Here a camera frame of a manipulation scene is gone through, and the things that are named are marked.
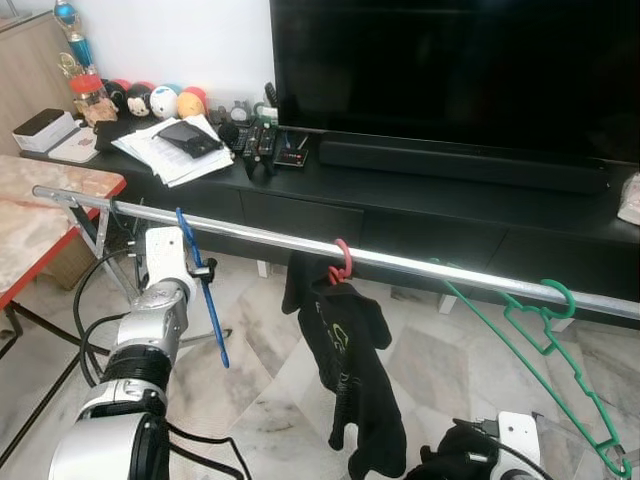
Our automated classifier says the black flat screen television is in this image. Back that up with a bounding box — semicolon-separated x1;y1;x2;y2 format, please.
270;0;640;166

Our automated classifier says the white cardboard box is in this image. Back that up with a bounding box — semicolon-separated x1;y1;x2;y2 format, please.
12;108;79;154

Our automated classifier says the white plush ball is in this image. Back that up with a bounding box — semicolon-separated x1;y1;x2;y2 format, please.
149;84;183;121

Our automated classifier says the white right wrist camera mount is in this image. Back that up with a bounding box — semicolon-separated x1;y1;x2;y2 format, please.
497;411;544;480

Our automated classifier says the green plastic hanger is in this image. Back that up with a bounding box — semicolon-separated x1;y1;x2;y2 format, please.
430;258;633;479

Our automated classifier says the silver metal clothes rack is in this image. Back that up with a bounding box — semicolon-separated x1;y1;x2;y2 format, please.
32;185;640;351

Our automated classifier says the marble pattern folding table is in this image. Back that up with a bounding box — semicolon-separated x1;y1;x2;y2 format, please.
0;155;128;311

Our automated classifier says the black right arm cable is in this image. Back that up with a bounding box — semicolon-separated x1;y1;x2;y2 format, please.
452;417;546;480

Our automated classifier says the red plastic hanger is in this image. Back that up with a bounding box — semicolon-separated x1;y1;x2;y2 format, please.
327;238;354;286

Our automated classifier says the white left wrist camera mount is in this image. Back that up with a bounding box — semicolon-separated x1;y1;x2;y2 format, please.
140;226;196;291

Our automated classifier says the gold blue trophy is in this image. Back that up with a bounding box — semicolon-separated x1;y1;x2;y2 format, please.
52;0;101;79

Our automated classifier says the black remote control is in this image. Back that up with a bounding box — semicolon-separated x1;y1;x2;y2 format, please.
245;118;283;179

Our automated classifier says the orange plush ball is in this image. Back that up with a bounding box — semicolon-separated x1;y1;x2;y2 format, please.
176;86;209;119

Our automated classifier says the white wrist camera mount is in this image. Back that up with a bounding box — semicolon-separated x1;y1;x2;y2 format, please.
497;411;544;480
140;226;196;291

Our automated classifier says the black soundbar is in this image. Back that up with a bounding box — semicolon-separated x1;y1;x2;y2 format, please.
317;135;613;197

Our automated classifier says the white paper stack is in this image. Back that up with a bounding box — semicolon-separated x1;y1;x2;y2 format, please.
112;115;234;188

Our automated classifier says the plastic tissue pack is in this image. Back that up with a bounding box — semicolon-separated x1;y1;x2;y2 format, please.
617;175;640;227

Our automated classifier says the black wallet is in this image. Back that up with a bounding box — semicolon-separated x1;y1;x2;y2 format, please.
155;120;225;159

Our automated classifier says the black mouse plush ball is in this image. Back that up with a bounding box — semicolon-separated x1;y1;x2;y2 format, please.
124;82;157;121

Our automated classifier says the light wooden cabinet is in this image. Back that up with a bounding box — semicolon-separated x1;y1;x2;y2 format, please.
0;10;79;131

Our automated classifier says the black shirt with green logo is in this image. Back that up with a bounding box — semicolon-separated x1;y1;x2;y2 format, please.
281;252;408;480

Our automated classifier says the red black plush ball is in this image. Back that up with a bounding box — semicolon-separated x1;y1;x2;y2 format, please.
103;78;133;113

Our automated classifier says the blue plastic hanger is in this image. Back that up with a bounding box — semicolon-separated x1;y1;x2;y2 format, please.
175;207;233;369

